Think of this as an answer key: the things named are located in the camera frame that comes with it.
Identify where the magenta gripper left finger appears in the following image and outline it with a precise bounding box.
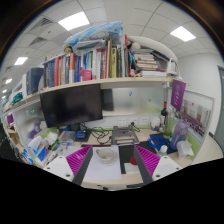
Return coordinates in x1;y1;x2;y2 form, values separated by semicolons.
66;145;92;176

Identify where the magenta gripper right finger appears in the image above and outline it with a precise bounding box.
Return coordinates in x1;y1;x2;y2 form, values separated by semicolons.
135;146;160;176

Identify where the clear plastic water bottle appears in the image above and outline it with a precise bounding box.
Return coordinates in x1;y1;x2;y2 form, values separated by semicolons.
157;145;168;157

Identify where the purple water jug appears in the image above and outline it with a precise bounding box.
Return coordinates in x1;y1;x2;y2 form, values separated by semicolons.
170;120;189;150

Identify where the red round lid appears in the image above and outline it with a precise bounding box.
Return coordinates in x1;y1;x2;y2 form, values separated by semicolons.
129;156;137;165

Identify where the white paper sheet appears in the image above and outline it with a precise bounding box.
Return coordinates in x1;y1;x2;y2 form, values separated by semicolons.
84;146;121;180

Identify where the blue calculator device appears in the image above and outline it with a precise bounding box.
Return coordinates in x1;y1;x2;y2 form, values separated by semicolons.
75;130;87;139

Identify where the white ceramic bowl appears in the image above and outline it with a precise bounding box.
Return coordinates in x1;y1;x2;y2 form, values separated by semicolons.
96;148;114;165

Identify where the white tissue pack right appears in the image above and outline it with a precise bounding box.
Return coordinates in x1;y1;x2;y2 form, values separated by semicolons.
177;140;194;158

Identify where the grey metal stand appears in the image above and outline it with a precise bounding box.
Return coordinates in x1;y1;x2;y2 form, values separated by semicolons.
111;125;139;145

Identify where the dark wine bottle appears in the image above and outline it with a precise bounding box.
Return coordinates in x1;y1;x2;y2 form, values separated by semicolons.
160;101;167;126

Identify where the black computer monitor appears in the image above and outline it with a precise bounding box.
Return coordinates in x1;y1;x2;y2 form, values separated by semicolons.
40;84;103;127

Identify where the purple hanging banner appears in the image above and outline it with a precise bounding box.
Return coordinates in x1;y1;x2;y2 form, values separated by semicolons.
171;80;186;111

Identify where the pink box on shelf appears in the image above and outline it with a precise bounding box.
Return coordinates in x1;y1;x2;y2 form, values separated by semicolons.
82;70;92;81

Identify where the dark blue binder box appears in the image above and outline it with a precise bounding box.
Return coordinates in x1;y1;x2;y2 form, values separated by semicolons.
26;67;44;95

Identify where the stack of books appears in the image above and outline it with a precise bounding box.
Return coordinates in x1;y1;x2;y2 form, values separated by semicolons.
131;49;167;77

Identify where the row of upright books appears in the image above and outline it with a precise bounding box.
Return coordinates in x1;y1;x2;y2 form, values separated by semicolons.
43;36;132;87

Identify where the blue plastic bag bundle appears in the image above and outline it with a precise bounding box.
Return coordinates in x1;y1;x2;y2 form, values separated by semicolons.
65;21;123;56

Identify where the coiled blue cable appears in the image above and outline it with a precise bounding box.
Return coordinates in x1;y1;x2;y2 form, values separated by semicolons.
147;134;170;150

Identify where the white wall shelf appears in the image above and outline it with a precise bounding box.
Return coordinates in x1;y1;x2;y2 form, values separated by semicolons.
2;36;181;113

